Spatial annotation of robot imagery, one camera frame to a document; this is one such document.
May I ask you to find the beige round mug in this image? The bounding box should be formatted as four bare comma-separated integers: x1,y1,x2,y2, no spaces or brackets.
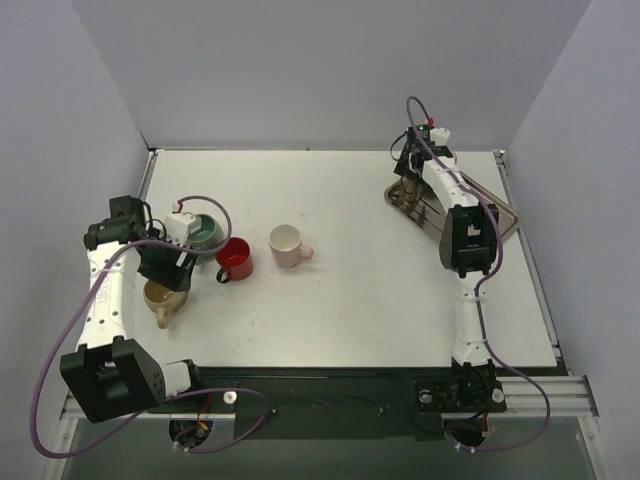
143,280,188,329

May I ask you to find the green ceramic mug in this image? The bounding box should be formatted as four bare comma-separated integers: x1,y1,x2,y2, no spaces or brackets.
187,214,226,251

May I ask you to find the red mug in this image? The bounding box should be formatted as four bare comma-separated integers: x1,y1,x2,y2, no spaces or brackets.
215,237,253,284

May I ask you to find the pink ceramic mug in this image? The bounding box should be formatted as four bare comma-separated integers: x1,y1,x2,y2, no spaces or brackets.
269,224,315,268

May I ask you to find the brown patterned cup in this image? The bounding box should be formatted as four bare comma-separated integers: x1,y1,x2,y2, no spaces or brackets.
400,173,423,209

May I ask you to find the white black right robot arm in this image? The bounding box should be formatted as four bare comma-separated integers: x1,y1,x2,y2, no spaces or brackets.
385,123,503,409

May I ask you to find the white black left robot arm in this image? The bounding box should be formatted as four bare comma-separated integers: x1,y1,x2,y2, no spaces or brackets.
60,196,206,423

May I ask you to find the metal serving tray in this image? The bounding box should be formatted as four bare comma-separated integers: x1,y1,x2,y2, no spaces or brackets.
384,173,520,244

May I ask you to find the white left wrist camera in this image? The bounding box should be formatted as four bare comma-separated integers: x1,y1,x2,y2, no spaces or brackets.
163,201,202,246

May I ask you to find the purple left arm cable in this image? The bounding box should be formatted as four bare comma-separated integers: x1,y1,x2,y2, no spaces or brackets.
30,195,276,457

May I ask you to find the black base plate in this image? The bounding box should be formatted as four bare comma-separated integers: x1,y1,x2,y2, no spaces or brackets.
144,366,509,441

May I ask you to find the aluminium rail frame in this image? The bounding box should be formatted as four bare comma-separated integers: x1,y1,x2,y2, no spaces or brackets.
59,149,600,421

